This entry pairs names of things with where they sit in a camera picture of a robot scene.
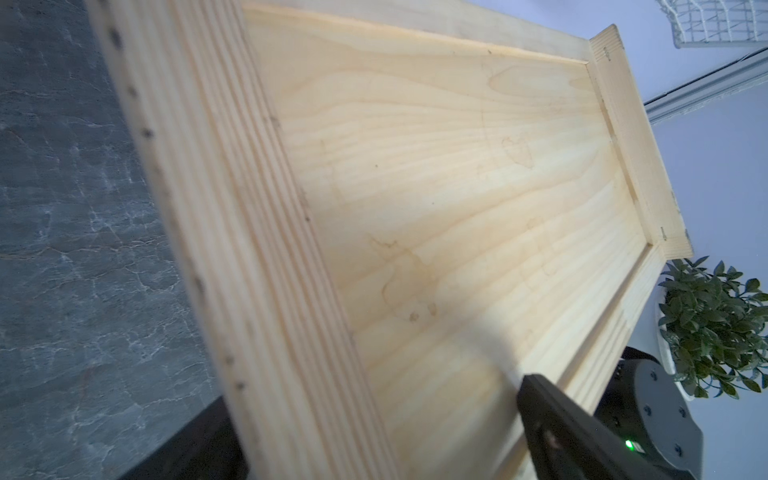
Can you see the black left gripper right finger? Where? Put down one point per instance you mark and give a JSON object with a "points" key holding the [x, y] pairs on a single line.
{"points": [[562, 436]]}

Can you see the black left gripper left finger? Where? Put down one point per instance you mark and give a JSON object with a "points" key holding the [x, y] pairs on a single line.
{"points": [[207, 447]]}

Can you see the light wooden two-tier shelf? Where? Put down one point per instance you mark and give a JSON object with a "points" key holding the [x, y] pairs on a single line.
{"points": [[387, 213]]}

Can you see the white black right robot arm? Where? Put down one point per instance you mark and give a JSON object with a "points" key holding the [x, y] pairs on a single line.
{"points": [[643, 406]]}

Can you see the large potted green plant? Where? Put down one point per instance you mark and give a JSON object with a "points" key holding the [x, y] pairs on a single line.
{"points": [[714, 322]]}

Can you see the aluminium frame corner post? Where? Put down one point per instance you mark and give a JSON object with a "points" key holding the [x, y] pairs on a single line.
{"points": [[742, 74]]}

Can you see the white wire wall rack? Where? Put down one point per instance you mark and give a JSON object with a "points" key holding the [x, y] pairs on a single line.
{"points": [[716, 23]]}

